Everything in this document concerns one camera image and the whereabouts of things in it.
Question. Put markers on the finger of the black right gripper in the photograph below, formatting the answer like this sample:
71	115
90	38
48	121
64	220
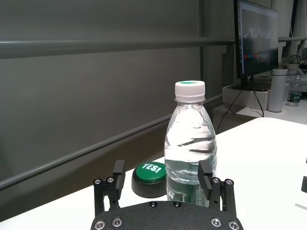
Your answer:
304	184

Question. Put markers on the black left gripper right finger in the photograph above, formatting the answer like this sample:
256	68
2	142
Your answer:
216	191

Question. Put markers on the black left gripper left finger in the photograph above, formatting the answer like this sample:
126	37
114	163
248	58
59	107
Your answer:
109	191

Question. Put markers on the clear water bottle green label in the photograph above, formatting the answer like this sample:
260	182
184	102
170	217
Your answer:
189	143

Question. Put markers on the green YES button black base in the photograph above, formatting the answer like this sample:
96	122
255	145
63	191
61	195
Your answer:
148	179

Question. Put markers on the small bottle green label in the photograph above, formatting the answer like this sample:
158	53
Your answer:
293	95

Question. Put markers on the white box under monitor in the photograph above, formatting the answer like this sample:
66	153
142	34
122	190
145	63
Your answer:
244	99

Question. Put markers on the white thermos flask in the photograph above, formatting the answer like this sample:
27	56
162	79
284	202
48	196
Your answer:
277	91

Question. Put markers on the black computer monitor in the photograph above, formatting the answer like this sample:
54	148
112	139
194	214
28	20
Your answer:
259	40

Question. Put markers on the low grey wall rail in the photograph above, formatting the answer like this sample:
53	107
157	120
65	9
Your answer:
96	146

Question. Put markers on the grey vertical wall post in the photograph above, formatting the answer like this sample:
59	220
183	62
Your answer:
204	60

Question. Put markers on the high grey wall rail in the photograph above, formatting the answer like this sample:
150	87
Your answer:
96	47

